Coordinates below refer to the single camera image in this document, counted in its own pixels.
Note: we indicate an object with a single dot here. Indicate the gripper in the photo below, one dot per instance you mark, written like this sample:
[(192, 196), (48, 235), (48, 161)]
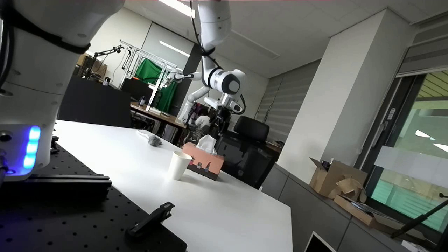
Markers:
[(224, 114)]

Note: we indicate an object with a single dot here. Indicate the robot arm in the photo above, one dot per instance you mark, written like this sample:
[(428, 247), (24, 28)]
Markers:
[(38, 70)]

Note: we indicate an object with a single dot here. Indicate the white tissue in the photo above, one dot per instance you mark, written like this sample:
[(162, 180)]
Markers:
[(207, 143)]

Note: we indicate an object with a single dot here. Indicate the pink tissue box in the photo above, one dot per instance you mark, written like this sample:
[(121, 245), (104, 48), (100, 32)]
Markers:
[(206, 163)]

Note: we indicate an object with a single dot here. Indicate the open cardboard box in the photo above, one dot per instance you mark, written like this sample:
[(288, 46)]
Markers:
[(330, 178)]

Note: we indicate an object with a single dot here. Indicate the white robot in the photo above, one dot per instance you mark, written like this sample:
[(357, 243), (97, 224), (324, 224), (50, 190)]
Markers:
[(196, 94)]

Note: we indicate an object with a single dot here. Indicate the black office chair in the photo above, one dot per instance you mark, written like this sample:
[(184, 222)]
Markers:
[(250, 147)]

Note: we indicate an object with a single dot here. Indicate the grey window blinds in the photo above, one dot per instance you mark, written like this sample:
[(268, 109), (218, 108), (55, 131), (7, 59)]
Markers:
[(287, 101)]

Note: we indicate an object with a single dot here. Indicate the wooden desk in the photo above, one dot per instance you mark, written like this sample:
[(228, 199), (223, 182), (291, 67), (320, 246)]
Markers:
[(157, 114)]

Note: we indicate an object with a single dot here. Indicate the white paper cup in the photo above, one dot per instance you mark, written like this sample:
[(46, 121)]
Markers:
[(178, 166)]

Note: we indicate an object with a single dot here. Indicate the grey crumpled wad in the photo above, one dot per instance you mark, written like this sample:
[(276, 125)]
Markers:
[(155, 140)]

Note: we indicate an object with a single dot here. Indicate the ceiling light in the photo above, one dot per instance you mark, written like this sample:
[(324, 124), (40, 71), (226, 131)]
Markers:
[(178, 7), (174, 48)]

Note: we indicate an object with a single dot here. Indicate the green cloth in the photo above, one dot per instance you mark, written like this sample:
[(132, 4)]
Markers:
[(148, 71)]

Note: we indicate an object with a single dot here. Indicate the monitor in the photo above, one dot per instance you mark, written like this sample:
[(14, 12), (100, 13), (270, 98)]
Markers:
[(137, 89)]

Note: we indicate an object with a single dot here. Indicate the grey low cabinet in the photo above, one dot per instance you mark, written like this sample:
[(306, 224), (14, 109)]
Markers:
[(308, 210)]

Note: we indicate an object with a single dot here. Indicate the black clamp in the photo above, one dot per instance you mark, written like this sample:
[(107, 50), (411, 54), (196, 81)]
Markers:
[(150, 220)]

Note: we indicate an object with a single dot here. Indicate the black partition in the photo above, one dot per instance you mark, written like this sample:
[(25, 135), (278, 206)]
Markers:
[(94, 103)]

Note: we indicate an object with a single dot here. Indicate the flat cardboard sheets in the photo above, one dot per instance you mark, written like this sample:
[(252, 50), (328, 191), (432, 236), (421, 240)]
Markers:
[(360, 211)]

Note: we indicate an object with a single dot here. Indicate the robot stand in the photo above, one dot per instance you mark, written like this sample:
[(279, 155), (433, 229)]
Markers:
[(63, 210)]

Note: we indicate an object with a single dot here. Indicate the window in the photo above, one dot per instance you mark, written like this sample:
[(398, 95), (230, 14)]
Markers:
[(416, 157)]

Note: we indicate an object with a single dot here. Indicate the metal frame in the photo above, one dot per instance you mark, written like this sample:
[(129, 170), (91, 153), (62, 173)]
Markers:
[(134, 49)]

